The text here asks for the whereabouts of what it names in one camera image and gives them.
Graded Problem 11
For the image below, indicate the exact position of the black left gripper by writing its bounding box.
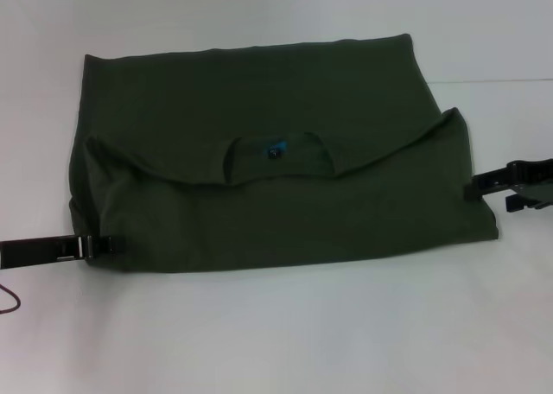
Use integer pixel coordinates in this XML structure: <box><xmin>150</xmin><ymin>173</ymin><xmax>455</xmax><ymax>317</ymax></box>
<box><xmin>0</xmin><ymin>233</ymin><xmax>127</xmax><ymax>270</ymax></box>

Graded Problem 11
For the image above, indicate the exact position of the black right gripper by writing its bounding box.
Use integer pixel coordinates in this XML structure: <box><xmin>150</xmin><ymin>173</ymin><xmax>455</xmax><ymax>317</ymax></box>
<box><xmin>463</xmin><ymin>156</ymin><xmax>553</xmax><ymax>214</ymax></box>

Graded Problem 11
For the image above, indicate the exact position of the dark green FREE T-shirt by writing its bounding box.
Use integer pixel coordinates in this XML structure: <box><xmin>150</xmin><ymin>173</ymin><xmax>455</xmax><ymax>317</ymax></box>
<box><xmin>68</xmin><ymin>32</ymin><xmax>501</xmax><ymax>278</ymax></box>

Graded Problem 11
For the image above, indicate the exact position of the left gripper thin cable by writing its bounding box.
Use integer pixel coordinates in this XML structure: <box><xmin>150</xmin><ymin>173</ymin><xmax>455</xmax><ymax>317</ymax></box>
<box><xmin>0</xmin><ymin>283</ymin><xmax>22</xmax><ymax>316</ymax></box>

